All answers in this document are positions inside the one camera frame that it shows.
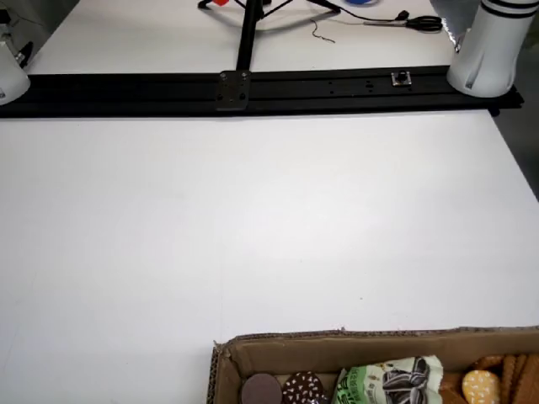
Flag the dark brown round cookie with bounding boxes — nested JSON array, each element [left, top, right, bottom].
[[241, 373, 282, 404]]

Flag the yellow sprinkled round cookie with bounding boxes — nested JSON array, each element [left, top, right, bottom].
[[462, 369, 502, 404]]

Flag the chocolate sprinkle round cookie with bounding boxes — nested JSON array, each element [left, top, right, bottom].
[[281, 370, 328, 404]]

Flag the black stand pole with legs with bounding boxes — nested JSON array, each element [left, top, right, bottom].
[[197, 0, 340, 72]]

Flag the grey metal bracket plate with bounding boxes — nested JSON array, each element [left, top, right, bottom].
[[216, 70, 252, 111]]

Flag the brown cardboard box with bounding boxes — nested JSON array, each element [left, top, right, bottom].
[[210, 326, 539, 404]]

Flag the black scissors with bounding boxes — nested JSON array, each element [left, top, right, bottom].
[[364, 15, 444, 34]]

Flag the black cable with plug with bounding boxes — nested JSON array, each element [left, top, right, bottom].
[[307, 0, 409, 22]]

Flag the green white snack packet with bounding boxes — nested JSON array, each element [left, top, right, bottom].
[[334, 354, 446, 404]]

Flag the thin dark wire scrap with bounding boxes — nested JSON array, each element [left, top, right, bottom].
[[310, 19, 337, 44]]

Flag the black aluminium rail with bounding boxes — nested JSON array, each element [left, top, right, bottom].
[[0, 65, 526, 119]]

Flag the ridged orange wafer biscuit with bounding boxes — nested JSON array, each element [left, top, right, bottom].
[[500, 354, 518, 404], [515, 354, 539, 404]]

